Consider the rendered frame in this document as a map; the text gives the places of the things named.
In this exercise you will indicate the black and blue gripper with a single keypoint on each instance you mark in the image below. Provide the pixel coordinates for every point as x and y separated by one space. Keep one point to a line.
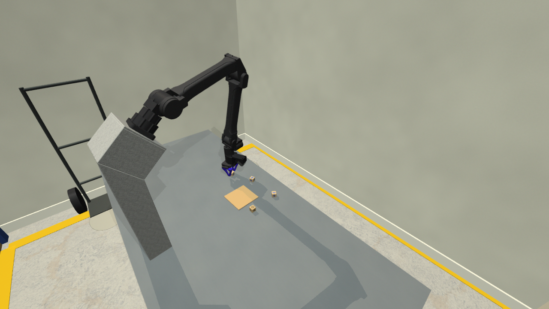
226 166

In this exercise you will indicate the orange flat mat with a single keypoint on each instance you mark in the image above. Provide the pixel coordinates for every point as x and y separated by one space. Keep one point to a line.
241 197

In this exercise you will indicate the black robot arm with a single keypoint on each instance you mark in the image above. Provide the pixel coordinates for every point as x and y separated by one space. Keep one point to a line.
161 102

